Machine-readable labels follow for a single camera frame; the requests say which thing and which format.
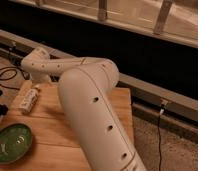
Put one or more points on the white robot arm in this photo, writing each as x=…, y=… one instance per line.
x=83, y=87

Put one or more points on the green ceramic bowl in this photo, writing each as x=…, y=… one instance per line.
x=15, y=142

